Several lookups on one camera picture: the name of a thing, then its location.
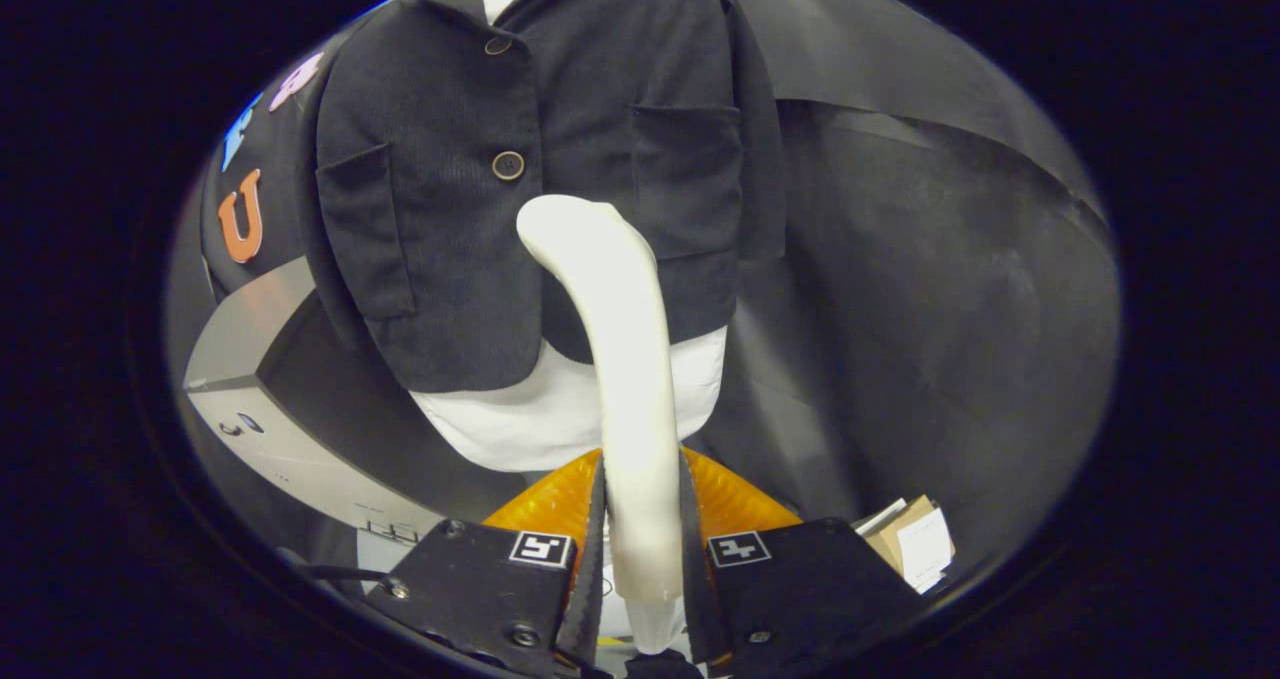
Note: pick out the grey cabinet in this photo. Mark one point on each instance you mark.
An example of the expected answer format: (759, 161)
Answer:
(240, 329)

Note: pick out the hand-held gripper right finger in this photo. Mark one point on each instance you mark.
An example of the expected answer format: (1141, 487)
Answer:
(700, 599)

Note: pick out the black jacket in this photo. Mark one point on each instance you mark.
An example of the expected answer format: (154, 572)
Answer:
(450, 209)

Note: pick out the white garment steamer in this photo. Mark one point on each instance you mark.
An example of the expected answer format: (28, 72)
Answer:
(630, 359)

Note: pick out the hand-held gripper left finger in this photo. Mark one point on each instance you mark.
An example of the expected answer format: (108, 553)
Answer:
(592, 589)

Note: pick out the black backdrop cloth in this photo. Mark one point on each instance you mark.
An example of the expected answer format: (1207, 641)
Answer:
(950, 309)

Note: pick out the small cardboard box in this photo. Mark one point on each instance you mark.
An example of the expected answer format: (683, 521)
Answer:
(925, 549)

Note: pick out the white mannequin torso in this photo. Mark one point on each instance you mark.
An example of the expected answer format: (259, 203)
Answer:
(520, 419)

